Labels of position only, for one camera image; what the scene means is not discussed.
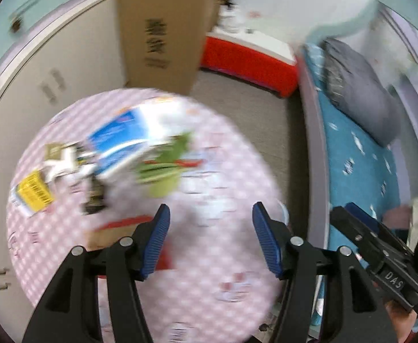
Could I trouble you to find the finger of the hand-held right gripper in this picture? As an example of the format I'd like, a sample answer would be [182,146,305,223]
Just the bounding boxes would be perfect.
[345,202,409,245]
[330,205,415,270]

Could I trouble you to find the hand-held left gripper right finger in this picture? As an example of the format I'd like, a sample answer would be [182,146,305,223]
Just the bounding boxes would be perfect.
[252,202,400,343]

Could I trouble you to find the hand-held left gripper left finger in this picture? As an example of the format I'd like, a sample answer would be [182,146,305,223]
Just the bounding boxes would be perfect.
[22,204,171,343]

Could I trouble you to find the green vegetable scraps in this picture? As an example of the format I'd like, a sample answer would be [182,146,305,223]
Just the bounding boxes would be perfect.
[137,132,199,197]

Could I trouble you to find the dark snack packet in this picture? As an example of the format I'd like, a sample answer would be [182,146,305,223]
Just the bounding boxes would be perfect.
[82,175,107,215]

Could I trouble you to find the blue and white packet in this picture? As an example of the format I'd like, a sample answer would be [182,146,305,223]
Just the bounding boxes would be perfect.
[87,105,170,179]

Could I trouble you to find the white wrapper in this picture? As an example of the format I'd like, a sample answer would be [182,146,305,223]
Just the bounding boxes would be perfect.
[43,143,99,183]

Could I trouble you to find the yellow packet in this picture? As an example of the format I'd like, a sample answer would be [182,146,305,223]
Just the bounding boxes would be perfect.
[11,171,56,217]

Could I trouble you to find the person's right hand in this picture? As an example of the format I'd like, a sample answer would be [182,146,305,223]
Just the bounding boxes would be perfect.
[373,282,418,343]

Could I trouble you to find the pink garment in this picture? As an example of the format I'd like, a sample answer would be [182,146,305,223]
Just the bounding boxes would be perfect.
[382,205,413,230]

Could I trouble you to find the round table, pink checked cloth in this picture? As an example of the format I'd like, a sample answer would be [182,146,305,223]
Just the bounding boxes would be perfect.
[6,86,290,343]

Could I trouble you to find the grey duvet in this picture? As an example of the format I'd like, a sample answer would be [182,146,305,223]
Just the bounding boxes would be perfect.
[319,39,402,147]

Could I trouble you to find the red bench with white top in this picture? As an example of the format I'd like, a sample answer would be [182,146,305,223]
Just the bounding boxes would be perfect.
[199,30,299,98]

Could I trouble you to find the large cardboard box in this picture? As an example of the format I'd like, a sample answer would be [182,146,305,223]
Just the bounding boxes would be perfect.
[118,0,220,95]

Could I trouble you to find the low white cabinet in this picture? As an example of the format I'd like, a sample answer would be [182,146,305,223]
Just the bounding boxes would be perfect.
[0,0,127,308]

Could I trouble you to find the white plastic bag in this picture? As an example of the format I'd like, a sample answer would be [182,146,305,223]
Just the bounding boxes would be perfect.
[218,5,245,33]

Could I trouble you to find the white wardrobe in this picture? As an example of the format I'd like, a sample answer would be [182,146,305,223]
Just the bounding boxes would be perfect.
[223,0,384,47]

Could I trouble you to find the teal bunk bed frame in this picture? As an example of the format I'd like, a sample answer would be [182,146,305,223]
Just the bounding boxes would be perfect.
[295,0,418,343]

